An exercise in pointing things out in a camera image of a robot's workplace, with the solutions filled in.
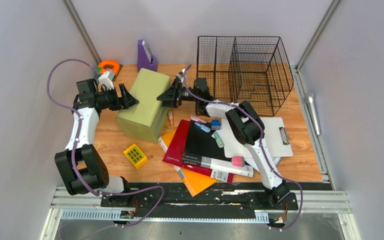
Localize blue highlighter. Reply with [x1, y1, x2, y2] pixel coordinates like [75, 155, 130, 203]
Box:
[194, 122, 211, 133]

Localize red folder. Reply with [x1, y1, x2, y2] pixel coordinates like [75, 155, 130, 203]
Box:
[158, 120, 234, 184]

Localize blue eraser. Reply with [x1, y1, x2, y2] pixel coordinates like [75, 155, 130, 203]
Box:
[211, 119, 221, 131]

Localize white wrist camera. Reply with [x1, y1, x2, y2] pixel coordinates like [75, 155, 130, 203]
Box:
[175, 70, 185, 83]
[98, 70, 115, 91]

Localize orange tape roll holder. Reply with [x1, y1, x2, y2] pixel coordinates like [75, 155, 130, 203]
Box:
[96, 60, 123, 82]

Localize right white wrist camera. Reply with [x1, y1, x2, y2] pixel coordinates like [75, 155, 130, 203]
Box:
[175, 70, 185, 83]

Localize yellow grid box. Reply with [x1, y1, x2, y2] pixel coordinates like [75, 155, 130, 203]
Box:
[123, 144, 149, 169]

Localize black wire mesh basket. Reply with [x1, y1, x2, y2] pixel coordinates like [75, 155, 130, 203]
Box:
[196, 35, 294, 117]

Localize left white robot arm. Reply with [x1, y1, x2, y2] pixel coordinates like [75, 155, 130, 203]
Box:
[54, 79, 139, 207]

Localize black clip file folder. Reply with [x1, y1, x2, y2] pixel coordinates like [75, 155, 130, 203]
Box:
[182, 122, 254, 178]

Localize orange folder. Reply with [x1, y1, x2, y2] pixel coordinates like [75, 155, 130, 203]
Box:
[158, 130, 217, 197]

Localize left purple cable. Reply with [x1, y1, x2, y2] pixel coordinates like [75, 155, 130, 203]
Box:
[46, 58, 165, 240]

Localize purple tape dispenser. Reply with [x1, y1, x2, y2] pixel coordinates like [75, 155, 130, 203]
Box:
[136, 39, 159, 72]

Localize green drawer cabinet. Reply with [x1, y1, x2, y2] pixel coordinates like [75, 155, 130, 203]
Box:
[116, 68, 171, 144]

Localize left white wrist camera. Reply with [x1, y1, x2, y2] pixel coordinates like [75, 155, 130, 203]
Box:
[98, 70, 115, 91]

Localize papers under clipboard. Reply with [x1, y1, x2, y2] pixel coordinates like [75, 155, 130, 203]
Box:
[244, 157, 283, 171]

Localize pink highlighter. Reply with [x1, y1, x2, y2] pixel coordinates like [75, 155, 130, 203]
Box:
[190, 115, 207, 124]

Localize green highlighter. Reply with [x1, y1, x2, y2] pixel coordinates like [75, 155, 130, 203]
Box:
[211, 131, 224, 149]

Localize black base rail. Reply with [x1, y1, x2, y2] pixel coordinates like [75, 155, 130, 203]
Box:
[100, 182, 300, 219]

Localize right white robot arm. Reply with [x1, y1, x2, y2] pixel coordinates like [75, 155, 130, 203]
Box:
[156, 77, 290, 209]

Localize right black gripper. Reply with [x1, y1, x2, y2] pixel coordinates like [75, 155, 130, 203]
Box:
[157, 79, 200, 109]

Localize pink eraser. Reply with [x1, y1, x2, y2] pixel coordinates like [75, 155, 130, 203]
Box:
[231, 156, 245, 167]

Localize white clipboard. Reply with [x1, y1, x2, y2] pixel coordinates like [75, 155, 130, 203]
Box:
[216, 117, 293, 158]

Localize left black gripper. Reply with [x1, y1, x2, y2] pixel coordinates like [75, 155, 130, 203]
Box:
[96, 84, 140, 113]

